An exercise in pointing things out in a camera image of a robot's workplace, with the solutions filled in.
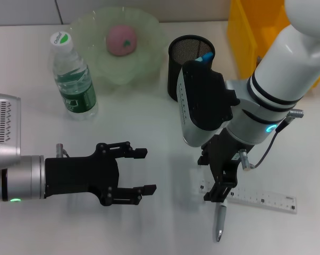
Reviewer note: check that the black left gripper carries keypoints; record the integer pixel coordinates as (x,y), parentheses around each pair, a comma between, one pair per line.
(80,175)

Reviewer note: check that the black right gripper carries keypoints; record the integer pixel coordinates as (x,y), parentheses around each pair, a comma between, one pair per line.
(225,159)

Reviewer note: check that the silver ballpoint pen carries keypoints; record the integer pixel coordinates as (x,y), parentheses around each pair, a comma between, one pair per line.
(220,220)

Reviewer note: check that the clear plastic water bottle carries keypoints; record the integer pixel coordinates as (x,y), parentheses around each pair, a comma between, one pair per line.
(77,95)

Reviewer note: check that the blue scissors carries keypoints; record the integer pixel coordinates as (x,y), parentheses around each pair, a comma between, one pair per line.
(206,57)

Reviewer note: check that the pink toy peach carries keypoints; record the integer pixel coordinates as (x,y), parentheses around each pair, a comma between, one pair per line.
(120,40)

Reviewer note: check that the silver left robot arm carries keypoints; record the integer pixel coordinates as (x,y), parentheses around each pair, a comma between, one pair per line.
(21,178)

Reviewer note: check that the clear plastic ruler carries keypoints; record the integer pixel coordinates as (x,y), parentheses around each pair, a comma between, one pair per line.
(261,199)

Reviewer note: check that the black mesh pen holder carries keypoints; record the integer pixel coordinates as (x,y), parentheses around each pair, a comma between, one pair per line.
(176,74)

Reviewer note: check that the translucent green fruit plate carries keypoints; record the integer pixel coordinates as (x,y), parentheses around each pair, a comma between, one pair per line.
(144,61)

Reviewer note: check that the yellow plastic bin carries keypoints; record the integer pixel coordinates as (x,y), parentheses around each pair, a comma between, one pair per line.
(245,40)

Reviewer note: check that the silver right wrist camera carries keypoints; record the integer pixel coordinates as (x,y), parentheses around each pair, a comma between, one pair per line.
(205,106)

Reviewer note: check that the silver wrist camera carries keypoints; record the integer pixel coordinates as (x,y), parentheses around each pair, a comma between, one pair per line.
(3,127)
(205,106)

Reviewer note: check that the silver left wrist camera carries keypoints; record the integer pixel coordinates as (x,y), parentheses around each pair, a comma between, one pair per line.
(3,127)

